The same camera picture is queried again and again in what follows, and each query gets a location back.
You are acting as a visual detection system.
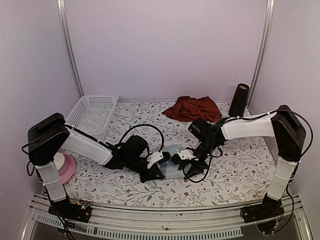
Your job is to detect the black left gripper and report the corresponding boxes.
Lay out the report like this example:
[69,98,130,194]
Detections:
[125,155,165,184]

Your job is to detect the blue orange patterned towel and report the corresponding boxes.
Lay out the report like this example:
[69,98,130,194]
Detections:
[159,144,191,180]

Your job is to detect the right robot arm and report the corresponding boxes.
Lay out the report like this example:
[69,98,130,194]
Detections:
[173,105,307,218]

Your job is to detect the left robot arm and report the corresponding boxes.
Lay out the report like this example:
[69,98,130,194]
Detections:
[21,112,165,217]

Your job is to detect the floral tablecloth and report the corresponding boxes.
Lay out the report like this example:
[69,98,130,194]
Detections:
[65,102,276,208]

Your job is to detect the dark red towel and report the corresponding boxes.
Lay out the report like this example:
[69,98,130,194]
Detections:
[162,96,222,123]

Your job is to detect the black cylinder cup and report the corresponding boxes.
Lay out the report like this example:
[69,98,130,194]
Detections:
[228,83,250,117]

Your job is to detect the white plastic basket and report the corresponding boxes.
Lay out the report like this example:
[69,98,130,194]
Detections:
[64,95,119,136]

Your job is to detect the pink plate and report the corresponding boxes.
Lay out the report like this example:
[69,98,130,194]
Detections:
[59,153,76,184]

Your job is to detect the white bowl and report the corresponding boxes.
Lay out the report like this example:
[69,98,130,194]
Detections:
[54,152,66,174]

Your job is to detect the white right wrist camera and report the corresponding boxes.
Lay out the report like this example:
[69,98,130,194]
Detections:
[171,149,195,165]

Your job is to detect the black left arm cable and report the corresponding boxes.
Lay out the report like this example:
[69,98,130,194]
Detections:
[118,123,165,153]

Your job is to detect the front aluminium rail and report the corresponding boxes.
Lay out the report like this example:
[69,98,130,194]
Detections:
[21,194,313,240]

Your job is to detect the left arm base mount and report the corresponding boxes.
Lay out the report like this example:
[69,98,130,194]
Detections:
[48,199,92,223]

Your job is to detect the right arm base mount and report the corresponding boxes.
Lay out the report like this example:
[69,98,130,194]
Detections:
[240,195,285,223]

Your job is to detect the right aluminium frame post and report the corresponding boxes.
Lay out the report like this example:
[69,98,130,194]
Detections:
[247,0,275,109]

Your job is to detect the aluminium frame post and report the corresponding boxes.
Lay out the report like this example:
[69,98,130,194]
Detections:
[247,0,275,109]
[56,0,84,98]

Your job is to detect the left aluminium frame post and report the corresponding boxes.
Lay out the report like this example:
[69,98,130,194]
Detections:
[56,0,84,98]

